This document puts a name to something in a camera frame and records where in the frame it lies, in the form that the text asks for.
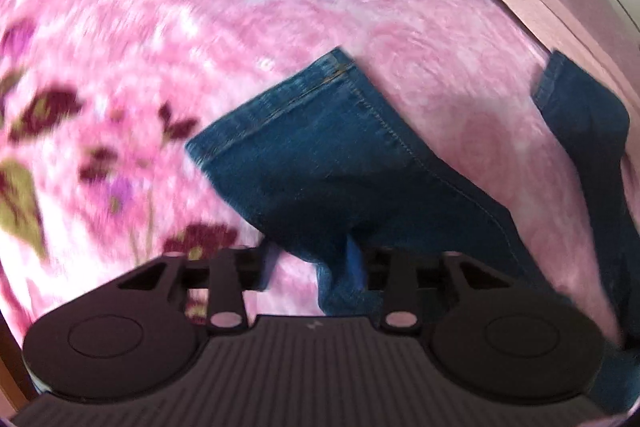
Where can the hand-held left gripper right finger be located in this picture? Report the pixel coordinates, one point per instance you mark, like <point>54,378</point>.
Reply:
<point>358,267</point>

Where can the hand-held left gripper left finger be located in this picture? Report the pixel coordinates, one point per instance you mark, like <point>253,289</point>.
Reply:
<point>268,268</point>

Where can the blue denim jeans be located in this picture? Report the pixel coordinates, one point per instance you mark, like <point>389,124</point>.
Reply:
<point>325,157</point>

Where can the pink floral blanket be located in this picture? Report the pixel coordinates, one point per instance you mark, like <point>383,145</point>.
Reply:
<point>150,32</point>

